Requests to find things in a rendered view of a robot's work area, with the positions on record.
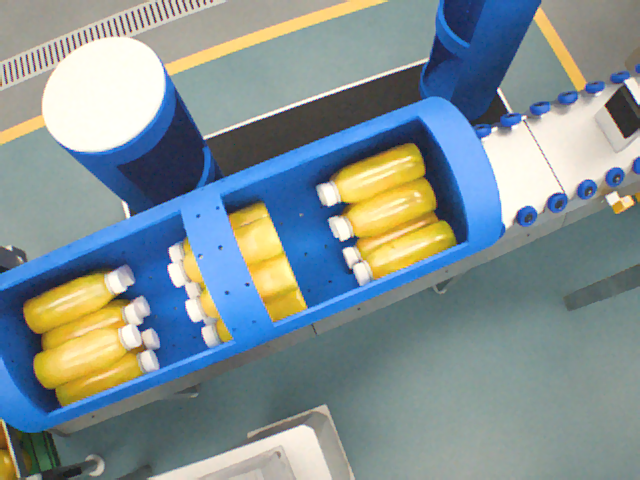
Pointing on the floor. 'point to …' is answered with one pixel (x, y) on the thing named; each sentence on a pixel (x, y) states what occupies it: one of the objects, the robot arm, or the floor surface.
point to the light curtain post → (611, 286)
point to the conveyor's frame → (94, 464)
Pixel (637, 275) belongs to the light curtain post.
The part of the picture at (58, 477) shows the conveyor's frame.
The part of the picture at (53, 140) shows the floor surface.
